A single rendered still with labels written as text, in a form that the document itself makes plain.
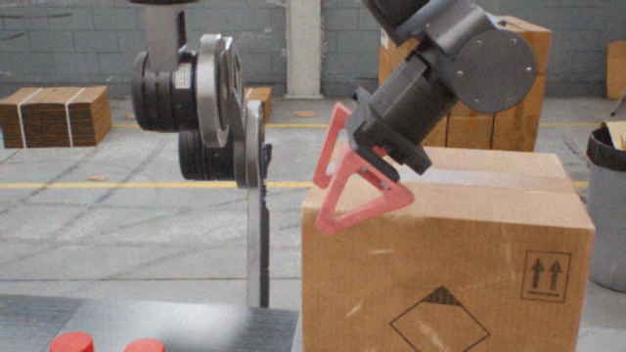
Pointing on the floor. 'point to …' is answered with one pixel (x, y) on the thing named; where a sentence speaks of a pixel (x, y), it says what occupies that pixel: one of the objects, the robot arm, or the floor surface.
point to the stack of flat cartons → (55, 117)
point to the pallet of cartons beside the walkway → (502, 126)
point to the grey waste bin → (607, 225)
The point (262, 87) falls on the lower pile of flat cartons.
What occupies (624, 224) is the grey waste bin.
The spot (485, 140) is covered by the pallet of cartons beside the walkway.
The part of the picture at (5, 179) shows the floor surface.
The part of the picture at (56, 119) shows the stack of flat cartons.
